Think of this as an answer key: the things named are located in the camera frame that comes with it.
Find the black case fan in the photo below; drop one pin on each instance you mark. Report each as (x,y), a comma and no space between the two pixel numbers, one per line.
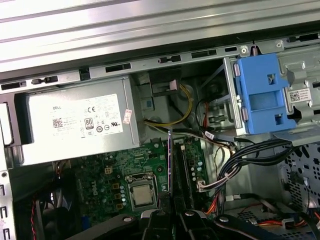
(57,220)

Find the blue RAM stick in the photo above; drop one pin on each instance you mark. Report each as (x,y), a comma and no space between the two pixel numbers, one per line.
(170,160)

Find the silver CPU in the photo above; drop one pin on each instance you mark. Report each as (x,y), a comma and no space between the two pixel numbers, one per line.
(142,195)

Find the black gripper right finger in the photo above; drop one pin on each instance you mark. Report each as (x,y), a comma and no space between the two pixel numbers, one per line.
(195,227)

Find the black RAM slot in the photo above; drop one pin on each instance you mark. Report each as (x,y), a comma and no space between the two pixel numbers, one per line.
(177,175)

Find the grey metal drive cage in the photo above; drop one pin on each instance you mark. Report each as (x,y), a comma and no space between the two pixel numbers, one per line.
(306,82)

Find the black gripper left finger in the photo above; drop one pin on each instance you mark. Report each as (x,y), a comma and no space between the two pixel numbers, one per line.
(160,225)

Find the perforated metal drive cage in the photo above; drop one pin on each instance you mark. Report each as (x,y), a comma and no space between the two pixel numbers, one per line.
(300,190)

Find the silver power supply unit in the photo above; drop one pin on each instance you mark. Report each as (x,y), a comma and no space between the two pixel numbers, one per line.
(72,117)

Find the blue disk carrier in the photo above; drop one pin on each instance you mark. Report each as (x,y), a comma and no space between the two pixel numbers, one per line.
(260,95)

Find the green motherboard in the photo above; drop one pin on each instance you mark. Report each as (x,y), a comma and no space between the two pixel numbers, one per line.
(105,160)

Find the black PC case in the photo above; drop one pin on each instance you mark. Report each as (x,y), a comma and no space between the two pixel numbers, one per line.
(260,172)

